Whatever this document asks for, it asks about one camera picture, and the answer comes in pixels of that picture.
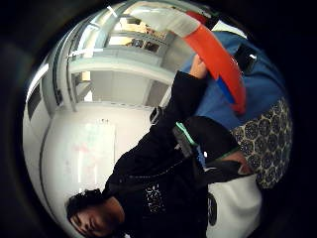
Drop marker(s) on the white fabric with black print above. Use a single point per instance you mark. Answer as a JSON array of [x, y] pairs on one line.
[[236, 208]]

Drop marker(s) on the long ceiling lamp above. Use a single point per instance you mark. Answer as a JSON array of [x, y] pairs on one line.
[[37, 79]]

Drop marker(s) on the whiteboard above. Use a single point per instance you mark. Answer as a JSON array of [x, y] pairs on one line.
[[94, 155]]

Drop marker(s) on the dark round-patterned cloth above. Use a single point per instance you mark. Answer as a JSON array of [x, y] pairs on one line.
[[269, 142]]

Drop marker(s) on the the person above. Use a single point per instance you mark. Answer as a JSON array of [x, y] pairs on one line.
[[148, 185]]

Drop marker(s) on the blue cloth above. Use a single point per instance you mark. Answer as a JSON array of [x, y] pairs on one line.
[[264, 86]]

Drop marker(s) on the black device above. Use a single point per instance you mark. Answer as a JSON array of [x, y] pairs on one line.
[[246, 59]]

